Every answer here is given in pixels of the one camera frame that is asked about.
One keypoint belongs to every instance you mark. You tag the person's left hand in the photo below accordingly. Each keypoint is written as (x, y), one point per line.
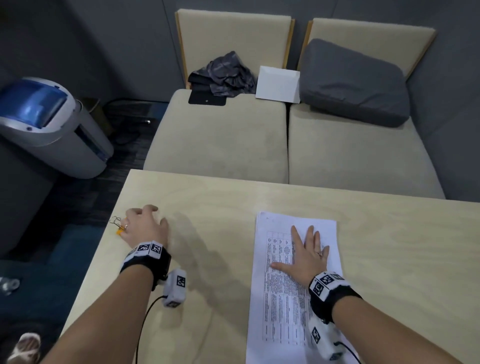
(144, 229)

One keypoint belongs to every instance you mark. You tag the person's right hand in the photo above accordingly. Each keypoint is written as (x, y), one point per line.
(307, 260)

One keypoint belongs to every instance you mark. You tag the person's right little finger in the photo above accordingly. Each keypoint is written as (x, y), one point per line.
(324, 252)

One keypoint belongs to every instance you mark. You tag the person's left thumb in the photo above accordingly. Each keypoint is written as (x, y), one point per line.
(164, 229)

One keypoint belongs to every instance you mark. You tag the person's right thumb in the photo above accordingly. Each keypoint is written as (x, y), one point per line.
(282, 266)

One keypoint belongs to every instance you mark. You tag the person's right middle finger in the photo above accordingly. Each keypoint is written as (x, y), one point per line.
(310, 236)

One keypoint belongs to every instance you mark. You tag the stack of printed paper sheets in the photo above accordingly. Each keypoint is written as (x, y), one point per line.
(285, 311)

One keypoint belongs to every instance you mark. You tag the orange binder clip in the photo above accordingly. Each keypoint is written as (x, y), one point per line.
(117, 225)

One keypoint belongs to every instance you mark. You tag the person's left forearm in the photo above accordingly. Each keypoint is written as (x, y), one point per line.
(101, 318)

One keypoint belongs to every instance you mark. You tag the person's right forearm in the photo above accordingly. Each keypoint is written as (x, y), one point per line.
(382, 330)

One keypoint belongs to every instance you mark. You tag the black marker wristband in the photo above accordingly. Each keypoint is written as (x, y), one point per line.
(148, 258)
(330, 290)

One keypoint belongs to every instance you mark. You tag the beige upholstered chair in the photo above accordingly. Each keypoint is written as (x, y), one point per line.
(360, 161)
(221, 131)

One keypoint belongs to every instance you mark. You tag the black flat pad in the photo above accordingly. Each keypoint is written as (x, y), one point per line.
(204, 99)

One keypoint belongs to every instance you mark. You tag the small brown bin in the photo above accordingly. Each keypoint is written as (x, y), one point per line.
(95, 110)

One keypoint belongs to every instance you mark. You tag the white envelope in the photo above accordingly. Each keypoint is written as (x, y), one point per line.
(277, 84)

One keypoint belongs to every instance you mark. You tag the white appliance with blue lid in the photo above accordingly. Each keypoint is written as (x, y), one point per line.
(48, 123)

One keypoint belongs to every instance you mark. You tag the grey cushion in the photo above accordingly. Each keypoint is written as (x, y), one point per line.
(356, 84)

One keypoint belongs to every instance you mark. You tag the dark crumpled clothing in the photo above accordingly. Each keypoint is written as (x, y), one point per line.
(225, 75)

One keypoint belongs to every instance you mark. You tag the white sandal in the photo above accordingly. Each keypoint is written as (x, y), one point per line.
(25, 347)

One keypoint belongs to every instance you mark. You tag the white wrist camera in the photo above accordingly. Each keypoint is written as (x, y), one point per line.
(175, 288)
(324, 337)

